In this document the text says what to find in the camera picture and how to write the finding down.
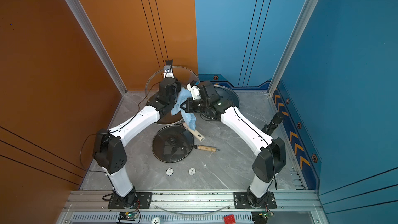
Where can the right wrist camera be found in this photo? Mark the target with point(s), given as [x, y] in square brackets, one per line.
[194, 90]

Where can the aluminium front rail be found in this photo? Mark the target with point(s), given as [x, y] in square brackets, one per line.
[196, 200]

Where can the brown wok cream handle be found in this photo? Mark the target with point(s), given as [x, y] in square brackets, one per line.
[169, 119]

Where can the green circuit board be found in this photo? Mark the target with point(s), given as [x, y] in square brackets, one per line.
[128, 217]

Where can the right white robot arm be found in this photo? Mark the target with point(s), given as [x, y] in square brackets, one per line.
[270, 153]

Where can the small board with wires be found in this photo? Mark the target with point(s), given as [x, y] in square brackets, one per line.
[266, 214]

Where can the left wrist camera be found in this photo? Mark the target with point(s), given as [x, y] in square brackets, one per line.
[168, 71]

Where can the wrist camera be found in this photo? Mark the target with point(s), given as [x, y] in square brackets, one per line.
[168, 71]
[194, 90]

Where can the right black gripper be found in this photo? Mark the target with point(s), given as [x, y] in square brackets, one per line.
[190, 108]

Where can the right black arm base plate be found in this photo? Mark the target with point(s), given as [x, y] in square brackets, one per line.
[244, 200]

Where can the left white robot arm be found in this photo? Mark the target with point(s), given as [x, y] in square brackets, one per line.
[109, 146]

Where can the red perforated block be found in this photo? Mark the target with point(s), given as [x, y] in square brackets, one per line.
[229, 219]

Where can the right aluminium corner post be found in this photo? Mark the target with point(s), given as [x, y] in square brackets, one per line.
[301, 23]

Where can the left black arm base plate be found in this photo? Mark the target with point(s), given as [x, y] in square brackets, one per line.
[140, 200]

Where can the aluminium corner post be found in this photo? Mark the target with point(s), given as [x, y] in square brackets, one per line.
[301, 23]
[86, 25]

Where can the light blue microfibre cloth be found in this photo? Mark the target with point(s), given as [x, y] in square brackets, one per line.
[182, 107]

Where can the white round marker one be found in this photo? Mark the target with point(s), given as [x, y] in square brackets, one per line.
[192, 171]

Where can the white round numbered tag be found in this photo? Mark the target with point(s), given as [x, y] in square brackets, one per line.
[156, 220]

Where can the black wok black handle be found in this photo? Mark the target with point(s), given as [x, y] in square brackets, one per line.
[226, 93]

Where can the left aluminium corner post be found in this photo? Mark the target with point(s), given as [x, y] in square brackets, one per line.
[86, 25]

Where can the white round marker five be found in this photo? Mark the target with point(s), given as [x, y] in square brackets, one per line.
[169, 172]

